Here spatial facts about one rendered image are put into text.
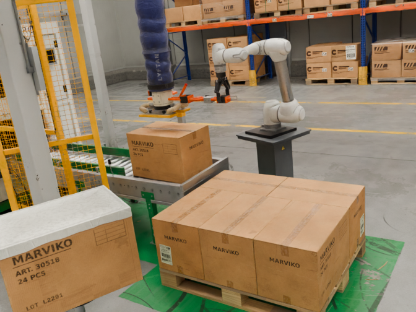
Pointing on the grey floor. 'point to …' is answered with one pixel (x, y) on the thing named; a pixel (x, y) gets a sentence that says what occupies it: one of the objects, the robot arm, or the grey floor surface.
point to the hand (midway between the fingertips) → (223, 98)
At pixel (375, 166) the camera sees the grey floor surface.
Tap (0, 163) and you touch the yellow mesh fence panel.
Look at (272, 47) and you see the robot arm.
